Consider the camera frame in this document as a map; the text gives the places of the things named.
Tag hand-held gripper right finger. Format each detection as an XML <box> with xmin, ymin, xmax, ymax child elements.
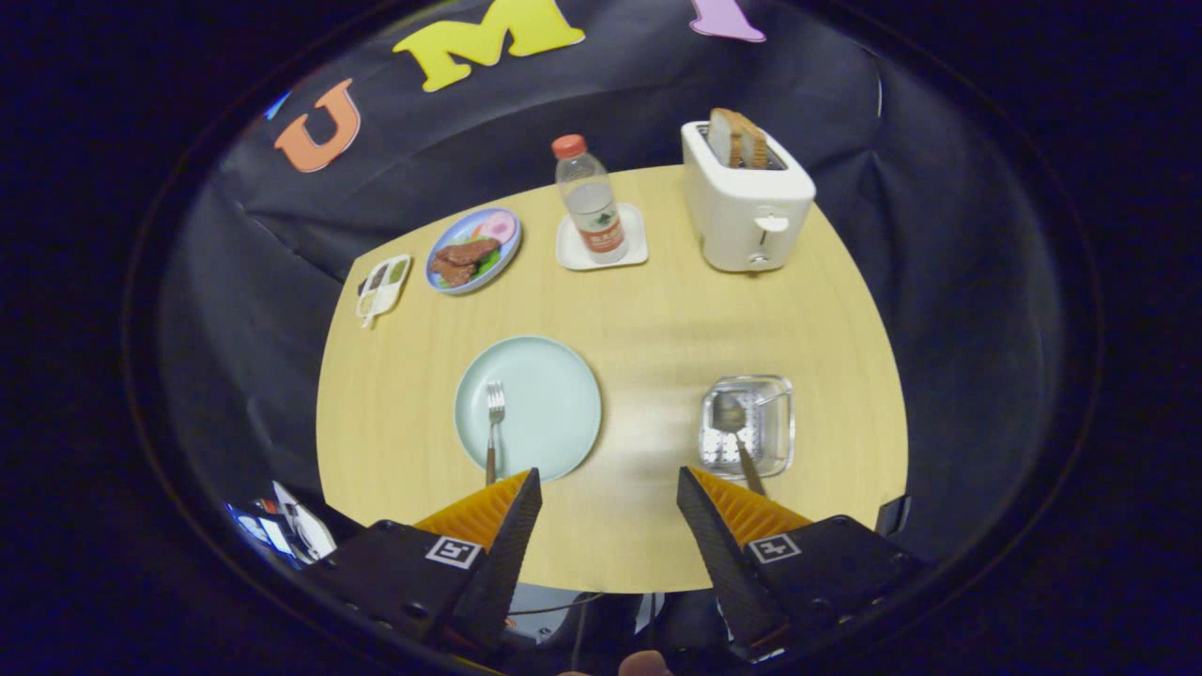
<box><xmin>676</xmin><ymin>466</ymin><xmax>926</xmax><ymax>663</ymax></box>

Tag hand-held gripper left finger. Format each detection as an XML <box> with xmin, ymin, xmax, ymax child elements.
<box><xmin>300</xmin><ymin>467</ymin><xmax>544</xmax><ymax>658</ymax></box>

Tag spoon with wooden handle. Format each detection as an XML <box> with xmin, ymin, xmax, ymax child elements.
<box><xmin>712</xmin><ymin>392</ymin><xmax>767</xmax><ymax>499</ymax></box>

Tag fork with wooden handle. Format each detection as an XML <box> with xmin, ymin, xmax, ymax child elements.
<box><xmin>484</xmin><ymin>380</ymin><xmax>506</xmax><ymax>486</ymax></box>

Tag clear glass tray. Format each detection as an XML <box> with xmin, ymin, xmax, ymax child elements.
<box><xmin>699</xmin><ymin>375</ymin><xmax>796</xmax><ymax>480</ymax></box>

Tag light green plate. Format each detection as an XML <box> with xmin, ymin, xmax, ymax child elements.
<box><xmin>455</xmin><ymin>335</ymin><xmax>603</xmax><ymax>484</ymax></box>

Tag white divided sauce dish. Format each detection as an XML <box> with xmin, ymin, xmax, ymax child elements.
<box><xmin>355</xmin><ymin>253</ymin><xmax>413</xmax><ymax>330</ymax></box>

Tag blue plate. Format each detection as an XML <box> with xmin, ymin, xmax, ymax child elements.
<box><xmin>425</xmin><ymin>207</ymin><xmax>523</xmax><ymax>296</ymax></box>

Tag brown meat pieces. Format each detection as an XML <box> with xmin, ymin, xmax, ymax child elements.
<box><xmin>430</xmin><ymin>238</ymin><xmax>501</xmax><ymax>288</ymax></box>

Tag white square coaster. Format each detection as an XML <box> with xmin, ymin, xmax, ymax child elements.
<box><xmin>556</xmin><ymin>203</ymin><xmax>650</xmax><ymax>272</ymax></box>

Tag white toaster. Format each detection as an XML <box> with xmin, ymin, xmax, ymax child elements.
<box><xmin>681</xmin><ymin>119</ymin><xmax>817</xmax><ymax>274</ymax></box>

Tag clear water bottle red cap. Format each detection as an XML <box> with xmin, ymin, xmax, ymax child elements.
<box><xmin>551</xmin><ymin>134</ymin><xmax>630</xmax><ymax>265</ymax></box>

